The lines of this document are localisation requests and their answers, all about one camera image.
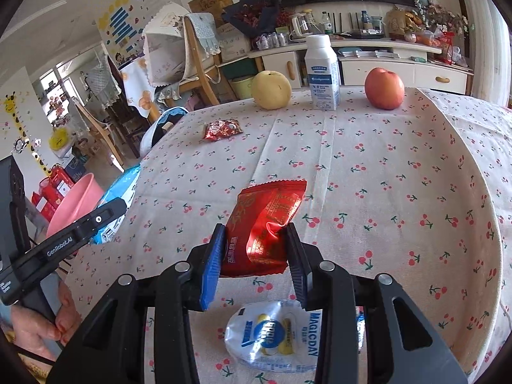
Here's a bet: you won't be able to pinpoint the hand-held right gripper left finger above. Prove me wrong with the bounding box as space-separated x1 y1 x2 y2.
48 223 227 384

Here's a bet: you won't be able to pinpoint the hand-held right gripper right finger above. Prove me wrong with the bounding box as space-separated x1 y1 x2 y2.
285 222 468 384

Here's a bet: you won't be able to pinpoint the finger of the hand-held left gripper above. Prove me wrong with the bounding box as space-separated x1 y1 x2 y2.
72 198 128 244

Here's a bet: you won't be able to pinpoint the pink plastic bin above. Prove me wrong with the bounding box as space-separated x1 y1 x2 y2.
46 173 105 238

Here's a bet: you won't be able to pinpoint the light blue plastic packet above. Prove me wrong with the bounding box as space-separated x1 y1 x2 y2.
89 165 141 245

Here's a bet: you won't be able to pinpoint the red snack packet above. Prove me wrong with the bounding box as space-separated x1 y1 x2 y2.
219 179 308 277

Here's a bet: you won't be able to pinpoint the person's left hand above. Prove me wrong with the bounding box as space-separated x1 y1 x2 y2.
10 282 83 363

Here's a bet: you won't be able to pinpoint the red gift boxes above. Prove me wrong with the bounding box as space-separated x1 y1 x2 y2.
32 166 75 222

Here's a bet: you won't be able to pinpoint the white blue snack bag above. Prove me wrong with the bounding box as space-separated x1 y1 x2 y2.
224 299 365 373

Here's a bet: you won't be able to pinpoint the cherry print tablecloth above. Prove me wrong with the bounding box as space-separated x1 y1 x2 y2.
66 86 512 384

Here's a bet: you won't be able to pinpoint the grey knitted cloth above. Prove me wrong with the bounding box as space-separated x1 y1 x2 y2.
86 58 123 108

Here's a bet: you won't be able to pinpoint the small red wrapper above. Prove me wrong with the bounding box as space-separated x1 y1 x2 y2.
200 119 244 141

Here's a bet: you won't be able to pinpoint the orange print tablecloth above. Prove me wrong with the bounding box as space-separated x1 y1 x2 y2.
120 58 161 118

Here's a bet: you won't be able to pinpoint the wooden chair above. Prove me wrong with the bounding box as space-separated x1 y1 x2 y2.
176 14 225 107

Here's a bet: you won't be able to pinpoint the yellow pear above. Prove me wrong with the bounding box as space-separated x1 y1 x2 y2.
251 70 292 109

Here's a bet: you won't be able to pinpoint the green waste bin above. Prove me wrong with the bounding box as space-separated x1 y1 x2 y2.
231 75 257 100

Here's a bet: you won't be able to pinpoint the white printed chair cloth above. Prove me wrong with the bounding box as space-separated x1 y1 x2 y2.
143 2 190 86

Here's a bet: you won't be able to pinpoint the white plastic bottle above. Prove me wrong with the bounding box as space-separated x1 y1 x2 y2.
305 34 340 111

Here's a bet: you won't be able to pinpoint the red apple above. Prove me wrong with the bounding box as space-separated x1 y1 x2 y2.
364 67 405 110

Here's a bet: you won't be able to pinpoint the white television cabinet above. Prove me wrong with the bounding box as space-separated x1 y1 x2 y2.
247 36 475 94

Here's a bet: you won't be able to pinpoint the blue crochet cloth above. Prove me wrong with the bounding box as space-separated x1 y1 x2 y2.
186 13 221 54

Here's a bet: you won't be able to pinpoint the white cardboard box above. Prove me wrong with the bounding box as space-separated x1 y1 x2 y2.
218 24 251 62

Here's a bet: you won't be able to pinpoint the white electric kettle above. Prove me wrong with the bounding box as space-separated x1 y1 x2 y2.
289 10 316 43

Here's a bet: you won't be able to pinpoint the dark wrapped bouquet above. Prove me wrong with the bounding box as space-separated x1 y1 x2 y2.
222 0 281 38

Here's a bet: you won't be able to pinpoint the golden gift bag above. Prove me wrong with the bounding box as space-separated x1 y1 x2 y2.
385 6 412 41

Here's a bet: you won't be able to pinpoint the dried flower bunch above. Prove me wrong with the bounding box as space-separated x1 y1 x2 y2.
424 0 468 35

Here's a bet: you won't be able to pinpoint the giraffe wall sticker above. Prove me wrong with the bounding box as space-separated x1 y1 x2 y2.
4 92 51 177

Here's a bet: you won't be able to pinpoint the blue yellow wall poster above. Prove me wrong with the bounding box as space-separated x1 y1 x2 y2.
98 0 147 54

